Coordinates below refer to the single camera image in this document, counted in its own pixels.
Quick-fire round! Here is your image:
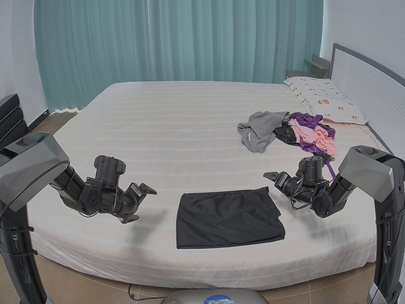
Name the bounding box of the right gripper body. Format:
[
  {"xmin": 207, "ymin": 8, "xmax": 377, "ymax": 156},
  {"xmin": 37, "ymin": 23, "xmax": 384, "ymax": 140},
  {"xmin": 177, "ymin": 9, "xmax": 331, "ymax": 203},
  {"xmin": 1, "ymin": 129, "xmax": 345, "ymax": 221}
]
[{"xmin": 274, "ymin": 171, "xmax": 300, "ymax": 199}]

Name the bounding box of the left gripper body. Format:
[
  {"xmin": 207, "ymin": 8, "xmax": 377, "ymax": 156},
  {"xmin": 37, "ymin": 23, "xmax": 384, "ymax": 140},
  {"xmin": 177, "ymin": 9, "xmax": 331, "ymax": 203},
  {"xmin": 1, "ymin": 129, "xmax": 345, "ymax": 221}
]
[{"xmin": 115, "ymin": 182, "xmax": 148, "ymax": 218}]

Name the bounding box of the black T-shirt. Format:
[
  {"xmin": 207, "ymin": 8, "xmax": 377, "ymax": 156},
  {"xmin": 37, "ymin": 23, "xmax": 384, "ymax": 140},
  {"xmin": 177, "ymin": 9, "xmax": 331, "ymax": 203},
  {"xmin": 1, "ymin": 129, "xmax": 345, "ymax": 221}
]
[{"xmin": 175, "ymin": 186, "xmax": 286, "ymax": 250}]

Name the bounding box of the pile of clothes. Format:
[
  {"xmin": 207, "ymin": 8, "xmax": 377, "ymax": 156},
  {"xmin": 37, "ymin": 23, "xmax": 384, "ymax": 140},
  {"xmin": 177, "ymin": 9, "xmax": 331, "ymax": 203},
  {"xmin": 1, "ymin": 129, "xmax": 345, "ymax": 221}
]
[{"xmin": 274, "ymin": 112, "xmax": 337, "ymax": 180}]

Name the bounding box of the bed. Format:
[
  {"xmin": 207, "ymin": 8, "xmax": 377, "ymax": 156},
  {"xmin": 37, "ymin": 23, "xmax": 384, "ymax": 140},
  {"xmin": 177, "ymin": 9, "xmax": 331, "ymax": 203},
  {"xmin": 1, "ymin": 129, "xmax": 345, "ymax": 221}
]
[{"xmin": 27, "ymin": 42, "xmax": 405, "ymax": 289}]

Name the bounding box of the grey garment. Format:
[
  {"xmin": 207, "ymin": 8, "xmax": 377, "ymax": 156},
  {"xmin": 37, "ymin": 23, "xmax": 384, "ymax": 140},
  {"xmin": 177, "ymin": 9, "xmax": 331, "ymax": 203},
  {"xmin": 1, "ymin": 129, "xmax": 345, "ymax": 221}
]
[{"xmin": 237, "ymin": 110, "xmax": 290, "ymax": 154}]

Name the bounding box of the white printed pillow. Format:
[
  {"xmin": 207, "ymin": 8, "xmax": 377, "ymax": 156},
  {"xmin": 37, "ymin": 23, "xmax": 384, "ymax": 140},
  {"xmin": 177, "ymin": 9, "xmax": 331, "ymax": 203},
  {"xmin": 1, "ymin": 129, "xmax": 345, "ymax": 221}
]
[{"xmin": 282, "ymin": 76, "xmax": 369, "ymax": 126}]

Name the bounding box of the grey bedside table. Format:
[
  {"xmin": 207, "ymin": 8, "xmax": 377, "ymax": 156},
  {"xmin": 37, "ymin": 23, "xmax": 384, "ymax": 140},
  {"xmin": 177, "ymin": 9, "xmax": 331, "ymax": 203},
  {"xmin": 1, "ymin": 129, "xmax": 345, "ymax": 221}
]
[{"xmin": 286, "ymin": 54, "xmax": 331, "ymax": 79}]

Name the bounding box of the black chest of drawers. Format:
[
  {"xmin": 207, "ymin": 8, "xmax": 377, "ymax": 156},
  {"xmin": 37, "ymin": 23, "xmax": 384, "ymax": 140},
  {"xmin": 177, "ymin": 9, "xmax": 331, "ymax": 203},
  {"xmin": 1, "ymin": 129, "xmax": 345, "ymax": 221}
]
[{"xmin": 0, "ymin": 94, "xmax": 30, "ymax": 148}]

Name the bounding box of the blue-green curtain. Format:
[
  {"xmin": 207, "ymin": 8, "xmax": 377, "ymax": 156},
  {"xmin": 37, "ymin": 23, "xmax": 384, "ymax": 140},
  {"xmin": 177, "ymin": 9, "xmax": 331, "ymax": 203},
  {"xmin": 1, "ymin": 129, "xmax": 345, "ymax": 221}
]
[
  {"xmin": 33, "ymin": 0, "xmax": 152, "ymax": 113},
  {"xmin": 147, "ymin": 0, "xmax": 325, "ymax": 83}
]

